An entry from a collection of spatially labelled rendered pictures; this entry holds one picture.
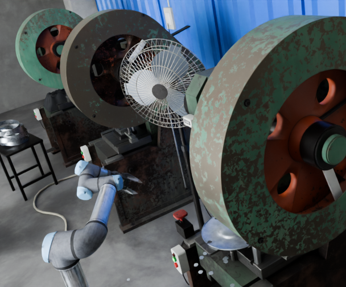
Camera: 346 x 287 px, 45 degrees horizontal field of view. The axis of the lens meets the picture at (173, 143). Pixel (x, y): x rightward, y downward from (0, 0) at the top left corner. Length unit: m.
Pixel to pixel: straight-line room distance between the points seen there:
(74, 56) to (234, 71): 1.72
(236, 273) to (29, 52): 3.24
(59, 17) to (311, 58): 3.53
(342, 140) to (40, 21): 3.59
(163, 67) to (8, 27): 5.84
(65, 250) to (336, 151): 1.06
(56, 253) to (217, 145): 0.83
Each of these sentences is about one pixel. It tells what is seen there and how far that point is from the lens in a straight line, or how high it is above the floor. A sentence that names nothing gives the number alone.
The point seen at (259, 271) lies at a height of 0.69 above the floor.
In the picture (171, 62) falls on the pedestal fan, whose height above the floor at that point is 1.44.
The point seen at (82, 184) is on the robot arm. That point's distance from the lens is 2.02.
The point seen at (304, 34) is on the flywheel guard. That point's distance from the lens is 1.30.
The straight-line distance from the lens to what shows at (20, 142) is 4.56.
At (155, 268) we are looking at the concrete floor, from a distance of 3.11.
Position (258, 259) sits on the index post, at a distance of 1.92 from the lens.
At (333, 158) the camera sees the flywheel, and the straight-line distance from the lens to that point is 1.42.
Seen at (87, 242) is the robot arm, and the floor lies 1.06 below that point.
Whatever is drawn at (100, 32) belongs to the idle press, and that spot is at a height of 1.63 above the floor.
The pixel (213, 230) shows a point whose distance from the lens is 2.02.
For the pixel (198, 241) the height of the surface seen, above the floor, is 0.78.
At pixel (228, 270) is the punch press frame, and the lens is 2.01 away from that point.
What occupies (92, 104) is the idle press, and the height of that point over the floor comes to 1.18.
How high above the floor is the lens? 2.00
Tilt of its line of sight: 24 degrees down
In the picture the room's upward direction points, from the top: 13 degrees counter-clockwise
